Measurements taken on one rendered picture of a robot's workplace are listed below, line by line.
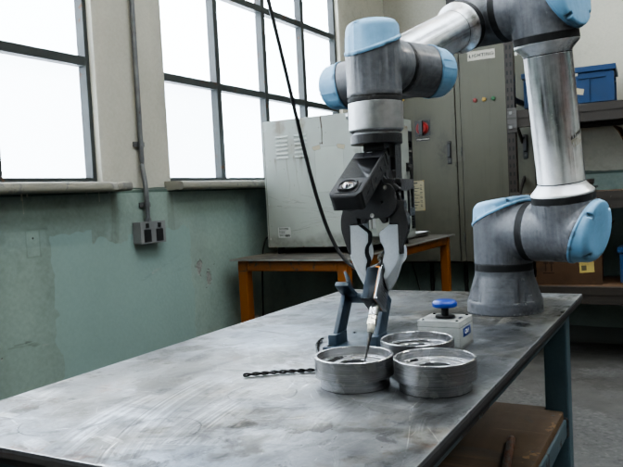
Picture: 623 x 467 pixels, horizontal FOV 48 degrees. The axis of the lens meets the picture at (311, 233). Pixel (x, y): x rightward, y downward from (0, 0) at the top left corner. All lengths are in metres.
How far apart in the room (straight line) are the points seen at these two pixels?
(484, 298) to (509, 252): 0.10
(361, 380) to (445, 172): 4.02
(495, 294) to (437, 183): 3.49
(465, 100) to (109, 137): 2.70
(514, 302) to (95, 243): 1.75
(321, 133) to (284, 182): 0.30
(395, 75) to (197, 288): 2.35
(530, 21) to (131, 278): 1.99
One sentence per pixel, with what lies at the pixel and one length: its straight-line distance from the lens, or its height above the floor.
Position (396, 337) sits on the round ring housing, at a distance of 1.08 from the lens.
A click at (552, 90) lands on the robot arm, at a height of 1.22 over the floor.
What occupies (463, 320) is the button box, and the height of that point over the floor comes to 0.84.
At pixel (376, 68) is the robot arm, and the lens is 0.95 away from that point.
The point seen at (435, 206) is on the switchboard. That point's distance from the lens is 4.90.
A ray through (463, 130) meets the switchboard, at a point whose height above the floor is 1.44.
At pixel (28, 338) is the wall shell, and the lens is 2.56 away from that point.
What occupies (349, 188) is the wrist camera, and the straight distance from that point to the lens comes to 0.88.
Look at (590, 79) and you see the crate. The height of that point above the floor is 1.65.
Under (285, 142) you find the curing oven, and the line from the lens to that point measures 3.42.
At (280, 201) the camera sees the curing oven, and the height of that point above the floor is 1.04.
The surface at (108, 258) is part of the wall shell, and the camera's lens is 2.80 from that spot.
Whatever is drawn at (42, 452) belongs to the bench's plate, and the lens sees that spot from 0.82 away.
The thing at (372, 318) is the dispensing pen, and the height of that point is 0.89.
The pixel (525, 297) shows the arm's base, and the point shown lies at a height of 0.83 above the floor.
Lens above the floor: 1.05
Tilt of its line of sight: 3 degrees down
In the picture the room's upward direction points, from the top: 3 degrees counter-clockwise
